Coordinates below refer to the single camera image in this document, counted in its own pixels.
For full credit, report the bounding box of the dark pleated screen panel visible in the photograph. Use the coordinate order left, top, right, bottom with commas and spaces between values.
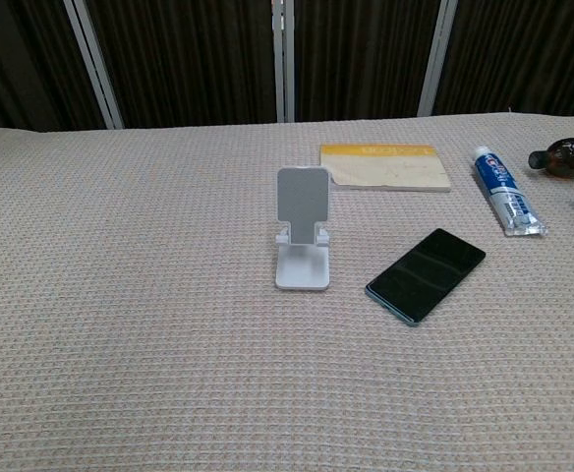
84, 0, 276, 131
291, 0, 441, 122
0, 0, 107, 133
432, 0, 574, 118

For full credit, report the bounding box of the white folding phone stand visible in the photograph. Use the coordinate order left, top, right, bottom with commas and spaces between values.
273, 166, 331, 291

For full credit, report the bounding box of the blue white toothpaste tube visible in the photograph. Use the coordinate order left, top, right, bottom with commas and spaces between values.
471, 146, 548, 238

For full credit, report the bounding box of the yellow cover notebook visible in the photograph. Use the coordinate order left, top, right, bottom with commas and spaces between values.
319, 143, 452, 194

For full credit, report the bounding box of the brown glass bottle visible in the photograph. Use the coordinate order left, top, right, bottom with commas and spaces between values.
528, 136, 574, 179

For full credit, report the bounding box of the beige woven tablecloth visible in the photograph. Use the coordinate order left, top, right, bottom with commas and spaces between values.
0, 111, 574, 472

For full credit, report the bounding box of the black smartphone with teal edge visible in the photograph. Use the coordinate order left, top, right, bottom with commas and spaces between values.
364, 227, 488, 326

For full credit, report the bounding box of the grey metal screen post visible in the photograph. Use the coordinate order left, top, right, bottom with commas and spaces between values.
270, 0, 296, 124
416, 0, 460, 117
63, 0, 124, 131

